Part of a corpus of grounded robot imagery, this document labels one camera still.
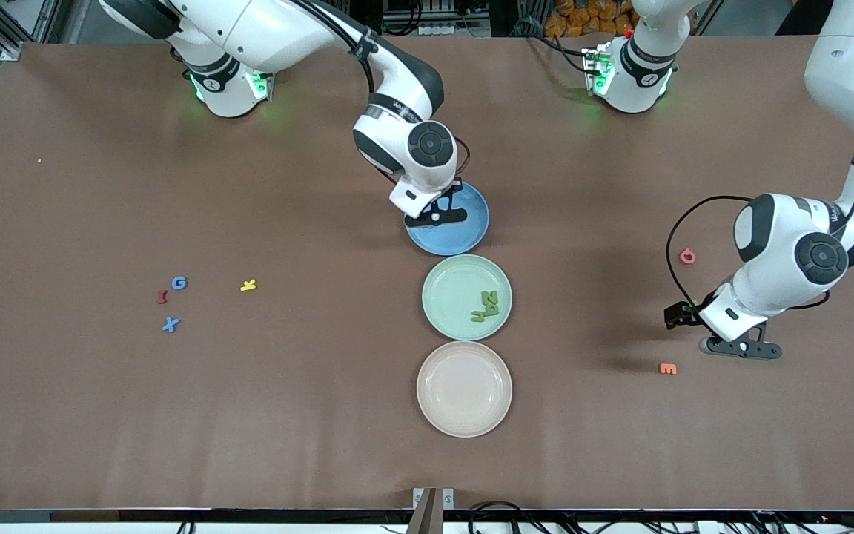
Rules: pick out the aluminium frame profile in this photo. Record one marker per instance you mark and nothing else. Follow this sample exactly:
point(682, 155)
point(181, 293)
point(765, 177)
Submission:
point(12, 50)

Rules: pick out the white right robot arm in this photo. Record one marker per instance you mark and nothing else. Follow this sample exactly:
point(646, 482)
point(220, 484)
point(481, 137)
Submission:
point(264, 30)

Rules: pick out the blue round plate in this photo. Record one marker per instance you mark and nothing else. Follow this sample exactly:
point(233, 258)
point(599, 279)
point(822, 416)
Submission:
point(464, 237)

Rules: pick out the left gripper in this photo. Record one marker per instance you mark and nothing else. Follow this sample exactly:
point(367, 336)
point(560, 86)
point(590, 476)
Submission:
point(680, 314)

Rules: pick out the mint green round plate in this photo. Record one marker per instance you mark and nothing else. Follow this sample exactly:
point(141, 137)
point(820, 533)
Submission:
point(449, 293)

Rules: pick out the green foam lowercase letter n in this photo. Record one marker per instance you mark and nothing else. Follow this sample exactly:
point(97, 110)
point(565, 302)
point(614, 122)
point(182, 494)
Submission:
point(477, 319)

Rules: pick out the long white power strip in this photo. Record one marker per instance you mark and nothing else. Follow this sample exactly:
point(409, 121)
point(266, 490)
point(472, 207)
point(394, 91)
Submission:
point(442, 30)

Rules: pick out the pink foam letter Q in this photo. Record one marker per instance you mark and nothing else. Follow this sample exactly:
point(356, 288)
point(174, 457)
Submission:
point(681, 256)

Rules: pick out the yellow foam letter K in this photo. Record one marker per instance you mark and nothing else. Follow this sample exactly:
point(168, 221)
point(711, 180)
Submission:
point(247, 285)

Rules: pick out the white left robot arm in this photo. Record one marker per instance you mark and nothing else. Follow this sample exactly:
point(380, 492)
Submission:
point(842, 59)

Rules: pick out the blue foam letter X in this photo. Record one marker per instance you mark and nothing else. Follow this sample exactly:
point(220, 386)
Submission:
point(170, 324)

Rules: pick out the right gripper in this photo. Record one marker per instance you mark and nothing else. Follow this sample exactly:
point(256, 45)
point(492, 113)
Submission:
point(457, 185)

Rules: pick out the black table edge rail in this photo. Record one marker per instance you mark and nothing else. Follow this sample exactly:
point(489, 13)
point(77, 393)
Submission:
point(249, 515)

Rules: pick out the beige round plate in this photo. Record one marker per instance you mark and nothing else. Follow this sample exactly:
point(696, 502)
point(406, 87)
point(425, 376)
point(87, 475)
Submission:
point(464, 389)

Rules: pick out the pile of orange fruits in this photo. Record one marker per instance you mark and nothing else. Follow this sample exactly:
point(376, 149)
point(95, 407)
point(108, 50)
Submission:
point(583, 15)

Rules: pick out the green foam capital letter N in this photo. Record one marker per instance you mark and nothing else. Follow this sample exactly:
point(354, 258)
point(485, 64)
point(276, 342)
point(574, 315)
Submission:
point(491, 297)

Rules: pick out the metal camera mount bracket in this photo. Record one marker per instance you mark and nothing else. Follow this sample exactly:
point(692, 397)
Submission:
point(427, 512)

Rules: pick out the blue foam letter G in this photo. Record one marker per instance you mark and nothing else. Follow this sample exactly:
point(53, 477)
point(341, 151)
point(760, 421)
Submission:
point(173, 282)

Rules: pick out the orange foam letter E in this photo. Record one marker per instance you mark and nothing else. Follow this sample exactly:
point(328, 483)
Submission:
point(668, 365)

